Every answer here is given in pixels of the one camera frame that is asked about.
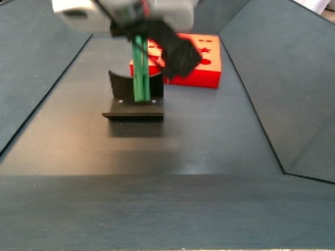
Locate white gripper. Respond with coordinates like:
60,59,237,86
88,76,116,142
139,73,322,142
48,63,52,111
51,0,199,33

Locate green three-prong object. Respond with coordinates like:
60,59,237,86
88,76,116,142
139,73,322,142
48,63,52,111
132,35,151,102

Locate black curved fixture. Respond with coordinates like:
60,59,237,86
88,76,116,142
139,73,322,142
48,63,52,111
102,72,166,122

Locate red shape-sorter block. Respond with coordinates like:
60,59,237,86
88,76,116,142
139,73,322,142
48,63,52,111
143,33,223,89

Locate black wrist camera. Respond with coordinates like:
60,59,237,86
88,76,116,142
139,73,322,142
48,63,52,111
110,20,202,78

